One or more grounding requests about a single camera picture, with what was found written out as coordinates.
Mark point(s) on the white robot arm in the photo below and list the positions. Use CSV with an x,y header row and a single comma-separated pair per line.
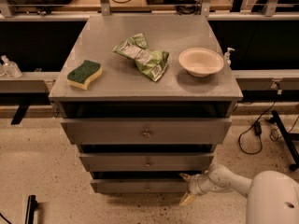
x,y
272,197

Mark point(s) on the clear sanitizer bottle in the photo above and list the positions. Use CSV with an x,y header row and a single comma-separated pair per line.
x,y
11,68

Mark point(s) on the black stand leg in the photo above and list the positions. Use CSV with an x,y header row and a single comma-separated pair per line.
x,y
289,138

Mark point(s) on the grey bottom drawer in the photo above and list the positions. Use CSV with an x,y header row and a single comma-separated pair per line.
x,y
106,186

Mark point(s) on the white pump bottle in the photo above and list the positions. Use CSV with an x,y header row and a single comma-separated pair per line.
x,y
227,55

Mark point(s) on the grey middle drawer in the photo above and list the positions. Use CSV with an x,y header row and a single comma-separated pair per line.
x,y
145,162

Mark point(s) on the white bowl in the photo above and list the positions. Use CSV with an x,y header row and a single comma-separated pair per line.
x,y
200,62

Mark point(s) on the grey drawer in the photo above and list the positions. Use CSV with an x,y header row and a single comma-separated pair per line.
x,y
145,162
106,186
146,131

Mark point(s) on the green yellow sponge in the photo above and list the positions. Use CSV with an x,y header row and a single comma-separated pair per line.
x,y
84,75

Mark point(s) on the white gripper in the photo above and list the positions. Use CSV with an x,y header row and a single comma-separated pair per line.
x,y
195,184

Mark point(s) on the black floor bar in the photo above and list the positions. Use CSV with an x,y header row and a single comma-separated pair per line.
x,y
32,205

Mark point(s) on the green crumpled chip bag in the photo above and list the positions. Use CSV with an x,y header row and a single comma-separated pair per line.
x,y
151,63

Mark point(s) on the grey top drawer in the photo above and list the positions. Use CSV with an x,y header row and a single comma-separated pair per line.
x,y
146,131

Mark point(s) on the grey drawer cabinet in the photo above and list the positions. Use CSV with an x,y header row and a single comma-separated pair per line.
x,y
122,92

